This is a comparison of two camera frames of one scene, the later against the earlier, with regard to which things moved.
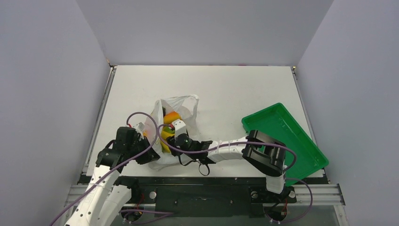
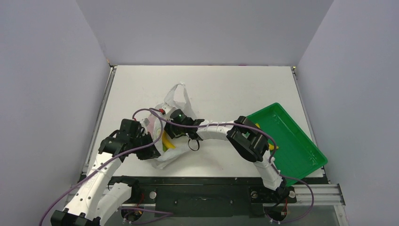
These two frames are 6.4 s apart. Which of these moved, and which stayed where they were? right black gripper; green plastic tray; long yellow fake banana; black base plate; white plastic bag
Moved: white plastic bag; right black gripper
Stayed: long yellow fake banana; green plastic tray; black base plate
